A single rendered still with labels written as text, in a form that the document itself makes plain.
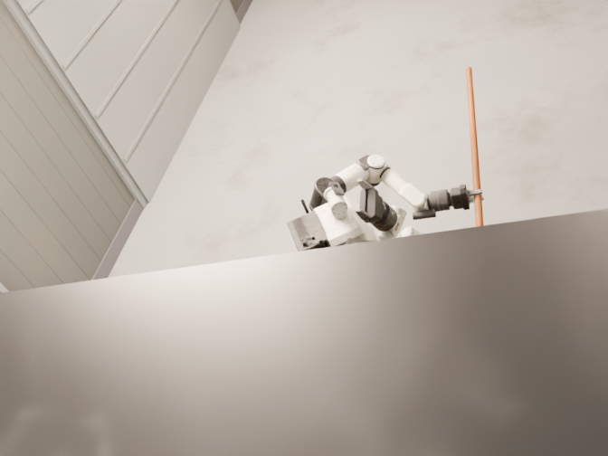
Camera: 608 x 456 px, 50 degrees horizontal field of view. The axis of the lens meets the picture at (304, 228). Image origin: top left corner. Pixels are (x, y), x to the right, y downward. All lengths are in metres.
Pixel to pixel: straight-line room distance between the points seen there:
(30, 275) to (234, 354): 3.56
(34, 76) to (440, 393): 4.35
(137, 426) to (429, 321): 0.58
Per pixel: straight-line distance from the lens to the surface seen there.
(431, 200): 2.78
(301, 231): 2.59
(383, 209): 2.17
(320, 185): 2.72
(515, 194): 4.55
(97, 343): 1.54
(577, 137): 4.94
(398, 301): 1.28
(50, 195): 5.01
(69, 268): 5.08
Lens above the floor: 3.06
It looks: 40 degrees down
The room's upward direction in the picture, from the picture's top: 25 degrees counter-clockwise
